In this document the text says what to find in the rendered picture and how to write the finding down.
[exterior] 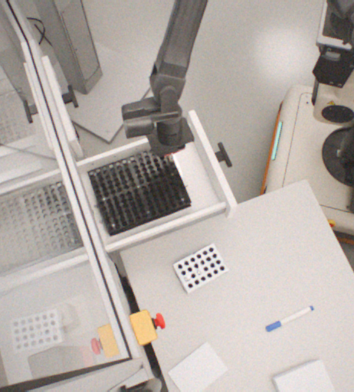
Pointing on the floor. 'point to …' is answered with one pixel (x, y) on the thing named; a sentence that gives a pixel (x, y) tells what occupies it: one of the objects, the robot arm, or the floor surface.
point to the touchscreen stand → (90, 70)
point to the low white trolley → (260, 295)
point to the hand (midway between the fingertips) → (170, 151)
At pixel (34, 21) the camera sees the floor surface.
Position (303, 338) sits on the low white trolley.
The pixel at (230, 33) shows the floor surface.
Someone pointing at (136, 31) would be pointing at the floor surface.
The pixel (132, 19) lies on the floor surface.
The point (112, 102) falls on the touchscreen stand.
